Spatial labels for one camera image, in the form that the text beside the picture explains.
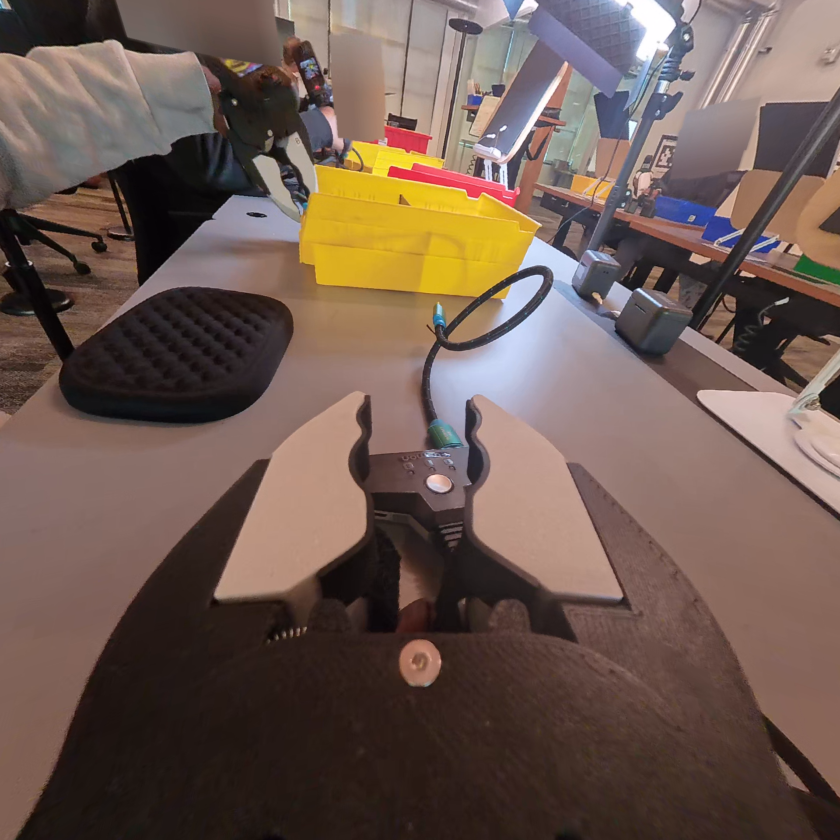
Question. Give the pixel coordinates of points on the grey power adapter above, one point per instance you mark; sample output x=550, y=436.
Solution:
x=653, y=321
x=596, y=272

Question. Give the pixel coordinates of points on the blue plastic bin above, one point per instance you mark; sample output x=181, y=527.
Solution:
x=686, y=211
x=735, y=236

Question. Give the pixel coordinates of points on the person's left forearm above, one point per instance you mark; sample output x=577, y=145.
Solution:
x=85, y=111

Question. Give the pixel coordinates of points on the yellow plastic bin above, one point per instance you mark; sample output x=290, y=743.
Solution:
x=407, y=262
x=394, y=157

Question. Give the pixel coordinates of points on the black monitor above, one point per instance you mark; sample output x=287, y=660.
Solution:
x=794, y=138

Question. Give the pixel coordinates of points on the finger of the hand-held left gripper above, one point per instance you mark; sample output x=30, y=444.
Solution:
x=303, y=148
x=282, y=184

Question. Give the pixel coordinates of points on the black board on white stand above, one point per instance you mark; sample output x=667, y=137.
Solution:
x=525, y=98
x=748, y=420

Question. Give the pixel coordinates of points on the person's left hand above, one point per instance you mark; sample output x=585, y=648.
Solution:
x=211, y=82

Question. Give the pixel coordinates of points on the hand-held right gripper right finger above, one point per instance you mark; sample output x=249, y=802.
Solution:
x=538, y=525

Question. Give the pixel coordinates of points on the red plastic bin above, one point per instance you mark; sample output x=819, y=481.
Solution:
x=453, y=180
x=407, y=138

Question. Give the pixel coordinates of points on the black wrist rest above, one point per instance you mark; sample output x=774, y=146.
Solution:
x=177, y=354

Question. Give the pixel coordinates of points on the studio light on stand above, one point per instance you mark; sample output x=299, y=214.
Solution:
x=590, y=33

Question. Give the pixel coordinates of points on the black hdmi switch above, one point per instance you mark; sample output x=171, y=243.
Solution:
x=420, y=469

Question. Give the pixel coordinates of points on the black floor lamp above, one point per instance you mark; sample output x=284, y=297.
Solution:
x=466, y=26
x=766, y=210

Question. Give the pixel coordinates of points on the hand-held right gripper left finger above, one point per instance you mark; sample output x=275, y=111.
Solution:
x=302, y=518

